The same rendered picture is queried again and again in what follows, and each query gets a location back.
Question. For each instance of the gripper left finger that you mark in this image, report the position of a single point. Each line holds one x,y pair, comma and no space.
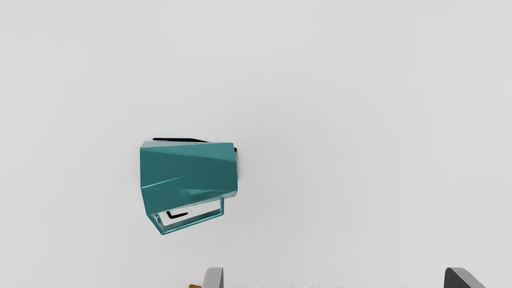
213,278

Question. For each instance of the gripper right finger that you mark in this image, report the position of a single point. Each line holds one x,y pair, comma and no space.
460,279

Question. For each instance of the teal faceted mug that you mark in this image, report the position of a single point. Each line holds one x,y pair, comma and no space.
188,170

